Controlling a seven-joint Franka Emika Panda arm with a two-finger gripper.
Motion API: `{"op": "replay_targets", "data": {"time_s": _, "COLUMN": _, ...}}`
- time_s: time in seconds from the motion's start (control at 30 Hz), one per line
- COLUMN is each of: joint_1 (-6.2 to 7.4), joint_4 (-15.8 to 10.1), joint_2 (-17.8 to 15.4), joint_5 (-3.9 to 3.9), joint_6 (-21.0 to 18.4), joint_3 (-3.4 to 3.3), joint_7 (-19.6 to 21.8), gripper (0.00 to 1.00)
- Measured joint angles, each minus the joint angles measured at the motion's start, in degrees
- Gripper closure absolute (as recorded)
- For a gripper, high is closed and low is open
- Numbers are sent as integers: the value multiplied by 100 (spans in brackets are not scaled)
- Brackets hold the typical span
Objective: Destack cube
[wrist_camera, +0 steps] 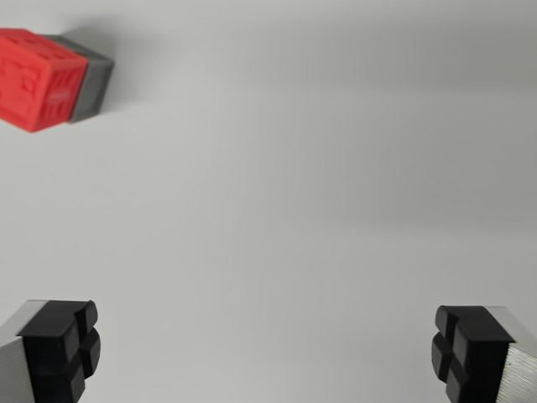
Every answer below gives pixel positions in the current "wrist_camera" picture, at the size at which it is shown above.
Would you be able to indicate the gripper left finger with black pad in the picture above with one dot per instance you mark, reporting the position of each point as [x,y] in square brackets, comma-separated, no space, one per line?
[46,357]

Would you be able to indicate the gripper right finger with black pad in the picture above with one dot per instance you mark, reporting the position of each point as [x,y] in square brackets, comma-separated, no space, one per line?
[482,357]

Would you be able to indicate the red embossed cube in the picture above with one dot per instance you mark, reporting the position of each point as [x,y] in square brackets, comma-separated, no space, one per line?
[35,80]

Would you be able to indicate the grey embossed cube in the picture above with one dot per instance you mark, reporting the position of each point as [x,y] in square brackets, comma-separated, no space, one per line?
[93,82]

